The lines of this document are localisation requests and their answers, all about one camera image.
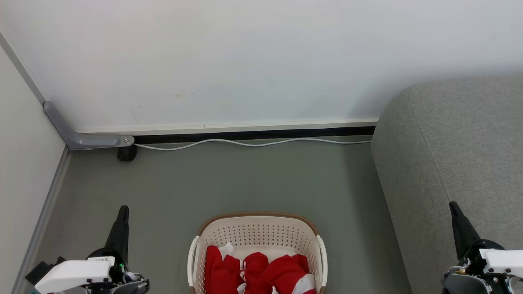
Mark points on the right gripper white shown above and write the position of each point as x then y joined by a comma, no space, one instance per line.
500,261

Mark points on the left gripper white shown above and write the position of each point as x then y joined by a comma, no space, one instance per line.
77,271

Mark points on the red and white garment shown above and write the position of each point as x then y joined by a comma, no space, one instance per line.
282,273

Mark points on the grey fabric sofa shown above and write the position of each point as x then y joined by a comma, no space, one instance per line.
449,143

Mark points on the black caster wheel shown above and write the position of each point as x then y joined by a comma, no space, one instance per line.
126,153

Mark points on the cream perforated laundry basket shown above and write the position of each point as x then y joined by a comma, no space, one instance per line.
261,234

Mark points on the grey partition floor rail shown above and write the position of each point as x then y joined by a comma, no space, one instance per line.
43,220

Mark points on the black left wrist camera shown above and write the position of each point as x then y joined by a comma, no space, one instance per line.
41,272

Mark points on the grey metal floor bracket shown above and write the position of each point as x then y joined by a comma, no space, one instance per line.
81,141

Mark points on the white wall base strip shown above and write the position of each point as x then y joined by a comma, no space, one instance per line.
224,128

